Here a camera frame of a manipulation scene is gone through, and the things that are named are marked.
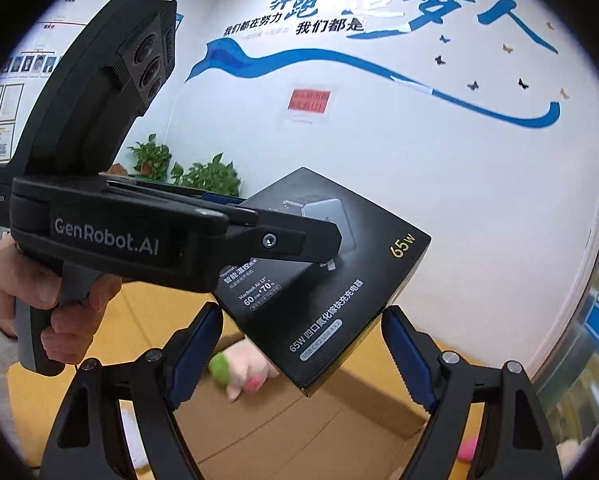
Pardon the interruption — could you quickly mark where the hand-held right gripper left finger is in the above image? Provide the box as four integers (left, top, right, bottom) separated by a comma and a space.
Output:
40, 302, 225, 480

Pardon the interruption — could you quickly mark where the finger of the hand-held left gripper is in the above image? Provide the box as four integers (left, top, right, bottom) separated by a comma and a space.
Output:
224, 208, 343, 266
100, 172, 253, 208

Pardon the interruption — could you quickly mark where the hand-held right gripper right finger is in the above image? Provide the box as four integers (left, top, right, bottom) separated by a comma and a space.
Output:
381, 305, 565, 480

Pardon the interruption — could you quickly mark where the black charger box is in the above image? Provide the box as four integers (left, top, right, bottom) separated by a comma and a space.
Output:
212, 166, 433, 400

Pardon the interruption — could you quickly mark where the brown cardboard box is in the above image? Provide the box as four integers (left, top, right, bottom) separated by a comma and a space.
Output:
0, 280, 486, 480

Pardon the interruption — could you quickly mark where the green potted plant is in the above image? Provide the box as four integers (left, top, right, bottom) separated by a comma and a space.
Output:
127, 133, 173, 182
172, 154, 243, 199

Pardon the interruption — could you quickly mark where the pink and green plush toy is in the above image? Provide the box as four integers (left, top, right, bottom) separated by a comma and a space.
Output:
207, 339, 283, 403

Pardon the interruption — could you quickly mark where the small pink toy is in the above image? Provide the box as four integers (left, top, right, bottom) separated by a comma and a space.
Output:
456, 434, 481, 462

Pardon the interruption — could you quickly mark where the white soft toy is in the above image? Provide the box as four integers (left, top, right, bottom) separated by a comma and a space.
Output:
118, 404, 149, 472

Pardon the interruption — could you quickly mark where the red wall sign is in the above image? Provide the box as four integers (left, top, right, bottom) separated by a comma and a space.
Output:
286, 87, 333, 122

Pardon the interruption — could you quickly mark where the wall notice board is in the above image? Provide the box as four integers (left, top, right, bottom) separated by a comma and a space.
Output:
0, 0, 80, 167

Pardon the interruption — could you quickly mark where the blue wall lettering decal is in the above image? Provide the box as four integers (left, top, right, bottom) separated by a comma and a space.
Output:
184, 0, 563, 124

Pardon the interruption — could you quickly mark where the group of butterfly wall decals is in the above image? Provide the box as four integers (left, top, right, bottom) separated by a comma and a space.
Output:
432, 20, 571, 102

